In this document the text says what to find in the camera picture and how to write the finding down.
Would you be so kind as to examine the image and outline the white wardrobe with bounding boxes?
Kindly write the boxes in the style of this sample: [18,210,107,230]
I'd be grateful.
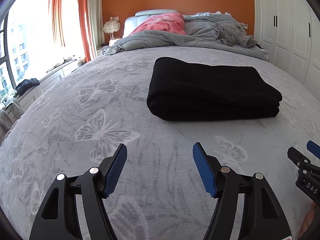
[254,0,319,98]

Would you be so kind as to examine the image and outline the black pants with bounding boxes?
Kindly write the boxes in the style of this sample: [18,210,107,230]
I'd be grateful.
[146,57,283,121]

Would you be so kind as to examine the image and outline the pink pillow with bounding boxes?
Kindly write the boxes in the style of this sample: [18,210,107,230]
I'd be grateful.
[129,12,187,35]

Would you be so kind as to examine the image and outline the grey crumpled garment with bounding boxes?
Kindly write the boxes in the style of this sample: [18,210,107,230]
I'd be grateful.
[215,21,257,48]

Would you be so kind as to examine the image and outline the white nightstand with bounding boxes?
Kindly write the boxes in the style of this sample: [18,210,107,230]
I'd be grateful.
[97,43,110,56]

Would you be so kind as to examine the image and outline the white window seat cabinet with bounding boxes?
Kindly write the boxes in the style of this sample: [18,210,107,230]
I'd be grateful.
[0,58,83,145]

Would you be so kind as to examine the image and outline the grey butterfly bedspread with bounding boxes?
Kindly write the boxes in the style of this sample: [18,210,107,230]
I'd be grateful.
[1,47,319,239]

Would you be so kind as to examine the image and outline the orange curtain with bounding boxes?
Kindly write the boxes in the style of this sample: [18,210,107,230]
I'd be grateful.
[78,0,93,62]

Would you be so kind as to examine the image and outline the light blue headboard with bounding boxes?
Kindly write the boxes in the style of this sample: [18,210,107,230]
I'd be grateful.
[123,9,176,38]

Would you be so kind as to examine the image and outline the white feather lamp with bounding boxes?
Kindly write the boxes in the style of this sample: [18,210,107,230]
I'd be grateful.
[103,16,120,40]

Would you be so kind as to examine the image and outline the navy folded garment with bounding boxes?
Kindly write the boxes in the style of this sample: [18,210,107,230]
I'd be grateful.
[15,78,40,96]

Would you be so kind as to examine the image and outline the grey duvet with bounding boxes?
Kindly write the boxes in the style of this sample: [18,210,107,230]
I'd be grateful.
[104,13,269,61]

